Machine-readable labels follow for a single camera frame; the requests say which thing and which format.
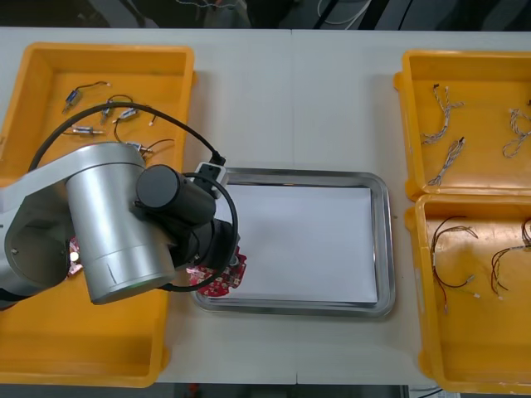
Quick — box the round red circuit board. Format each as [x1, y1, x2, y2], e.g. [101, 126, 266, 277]
[188, 246, 250, 298]
[66, 235, 85, 277]

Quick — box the white background cable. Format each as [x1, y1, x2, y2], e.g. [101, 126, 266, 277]
[317, 0, 374, 25]

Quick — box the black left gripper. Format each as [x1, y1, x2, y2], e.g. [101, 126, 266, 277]
[191, 220, 242, 274]

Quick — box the blue-white twisted wire harness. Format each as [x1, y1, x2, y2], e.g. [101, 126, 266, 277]
[426, 137, 466, 187]
[502, 108, 531, 159]
[421, 85, 466, 146]

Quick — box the yellow-orange plastic bin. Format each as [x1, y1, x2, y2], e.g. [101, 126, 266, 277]
[392, 49, 531, 202]
[0, 41, 197, 188]
[404, 193, 531, 395]
[0, 182, 171, 390]

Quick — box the steel tray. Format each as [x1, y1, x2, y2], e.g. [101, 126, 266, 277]
[191, 167, 397, 323]

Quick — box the red-black wire harness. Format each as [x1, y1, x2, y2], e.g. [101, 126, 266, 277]
[430, 215, 480, 315]
[490, 243, 531, 303]

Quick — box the blue label metal solenoid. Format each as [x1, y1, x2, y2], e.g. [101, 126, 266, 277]
[64, 124, 104, 138]
[112, 105, 157, 142]
[99, 95, 134, 125]
[124, 138, 176, 161]
[61, 80, 113, 115]

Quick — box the white paper sheet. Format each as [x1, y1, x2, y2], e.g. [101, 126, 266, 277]
[223, 184, 379, 303]

